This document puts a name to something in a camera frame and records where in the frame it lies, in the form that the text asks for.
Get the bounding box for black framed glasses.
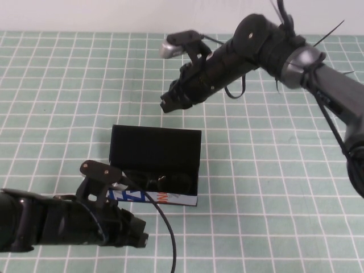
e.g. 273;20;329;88
122;169;192;195

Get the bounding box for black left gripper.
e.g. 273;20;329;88
98;197;150;249

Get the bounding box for black printed glasses case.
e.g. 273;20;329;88
105;124;202;207

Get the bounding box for green checked tablecloth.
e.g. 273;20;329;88
0;30;364;273

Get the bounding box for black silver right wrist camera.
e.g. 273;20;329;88
159;30;213;60

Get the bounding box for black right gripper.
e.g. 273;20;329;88
160;55;220;114

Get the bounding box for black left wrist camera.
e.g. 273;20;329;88
79;160;129;208

